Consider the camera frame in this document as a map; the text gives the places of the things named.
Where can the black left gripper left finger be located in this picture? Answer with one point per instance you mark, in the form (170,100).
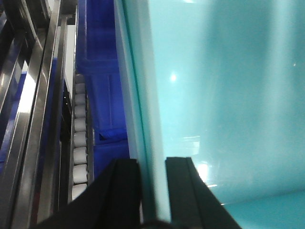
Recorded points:
(112,201)

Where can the light blue bin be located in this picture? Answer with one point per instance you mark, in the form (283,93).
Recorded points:
(221,82)

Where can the steel divider rail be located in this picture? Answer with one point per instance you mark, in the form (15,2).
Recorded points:
(34,103)

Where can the white roller track left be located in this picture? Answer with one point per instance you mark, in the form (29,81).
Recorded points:
(81,171)

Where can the dark blue bin upper left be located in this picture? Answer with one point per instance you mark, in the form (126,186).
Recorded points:
(96,60)

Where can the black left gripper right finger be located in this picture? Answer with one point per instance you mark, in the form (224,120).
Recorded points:
(192,203)

